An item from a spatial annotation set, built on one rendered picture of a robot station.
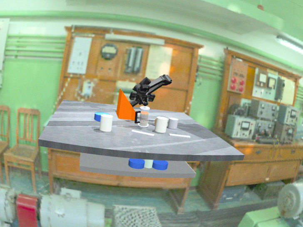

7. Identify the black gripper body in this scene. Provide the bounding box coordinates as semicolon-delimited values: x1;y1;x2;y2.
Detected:
129;88;155;102

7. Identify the blue short cylinder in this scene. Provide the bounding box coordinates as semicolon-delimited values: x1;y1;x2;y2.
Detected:
94;112;109;121
129;158;145;169
152;160;168;170

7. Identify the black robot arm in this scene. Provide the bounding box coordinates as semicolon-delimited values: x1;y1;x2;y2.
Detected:
129;74;172;107

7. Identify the grey flat shelf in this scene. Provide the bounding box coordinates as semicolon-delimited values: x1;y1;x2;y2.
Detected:
79;153;196;178

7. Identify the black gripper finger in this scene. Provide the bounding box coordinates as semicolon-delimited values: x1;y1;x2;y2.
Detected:
135;94;144;104
145;95;150;104

